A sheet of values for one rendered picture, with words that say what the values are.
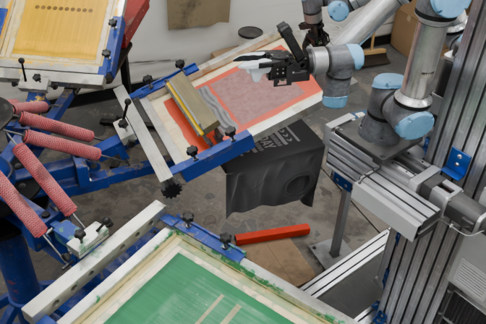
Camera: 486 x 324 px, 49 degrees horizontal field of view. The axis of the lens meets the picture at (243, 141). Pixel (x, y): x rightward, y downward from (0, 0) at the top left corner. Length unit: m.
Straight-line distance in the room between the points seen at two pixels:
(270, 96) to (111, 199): 1.61
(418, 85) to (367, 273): 1.42
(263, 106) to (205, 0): 2.17
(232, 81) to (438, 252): 1.11
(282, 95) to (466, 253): 0.92
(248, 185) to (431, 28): 1.08
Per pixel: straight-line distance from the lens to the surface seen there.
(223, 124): 2.17
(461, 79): 1.86
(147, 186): 3.57
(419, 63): 1.64
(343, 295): 2.76
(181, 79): 2.31
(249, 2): 4.52
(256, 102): 2.23
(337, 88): 1.55
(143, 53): 4.35
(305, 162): 2.38
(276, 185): 2.38
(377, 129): 1.88
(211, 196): 3.47
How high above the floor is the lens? 2.36
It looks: 37 degrees down
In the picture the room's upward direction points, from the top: 3 degrees clockwise
